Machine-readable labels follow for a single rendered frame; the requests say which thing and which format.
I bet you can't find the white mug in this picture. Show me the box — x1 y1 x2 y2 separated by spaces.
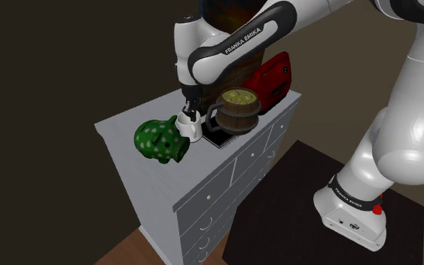
174 110 203 144

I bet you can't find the wooden tankard with yellow filling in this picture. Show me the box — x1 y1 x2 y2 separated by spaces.
204 87 262 136

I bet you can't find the black flat tablet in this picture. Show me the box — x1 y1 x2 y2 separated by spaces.
200 120 239 150

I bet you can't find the green white-dotted piggy bank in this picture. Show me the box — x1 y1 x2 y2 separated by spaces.
133 116 191 165

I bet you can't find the grey chest of drawers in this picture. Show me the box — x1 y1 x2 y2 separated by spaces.
93 87 303 265

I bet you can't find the red bag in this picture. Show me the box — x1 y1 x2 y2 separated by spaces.
242 50 293 116

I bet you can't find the dark robot stand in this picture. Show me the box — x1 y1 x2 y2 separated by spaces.
221 139 424 265

